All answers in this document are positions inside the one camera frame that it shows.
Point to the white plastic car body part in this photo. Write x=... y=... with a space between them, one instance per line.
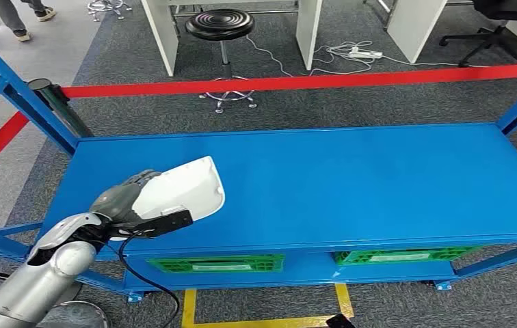
x=181 y=190

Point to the blue metal shelf rack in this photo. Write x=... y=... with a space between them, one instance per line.
x=331 y=181

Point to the green plastic crate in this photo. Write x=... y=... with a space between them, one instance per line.
x=213 y=263
x=403 y=255

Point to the black round stool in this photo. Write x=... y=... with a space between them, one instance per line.
x=220 y=25

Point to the white power strip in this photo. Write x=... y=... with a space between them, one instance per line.
x=365 y=54

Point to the chrome stool base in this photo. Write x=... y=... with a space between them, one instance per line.
x=104 y=5

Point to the black office chair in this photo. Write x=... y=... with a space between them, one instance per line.
x=494 y=38

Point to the person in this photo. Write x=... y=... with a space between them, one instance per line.
x=11 y=16

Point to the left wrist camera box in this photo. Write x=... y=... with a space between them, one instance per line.
x=168 y=224

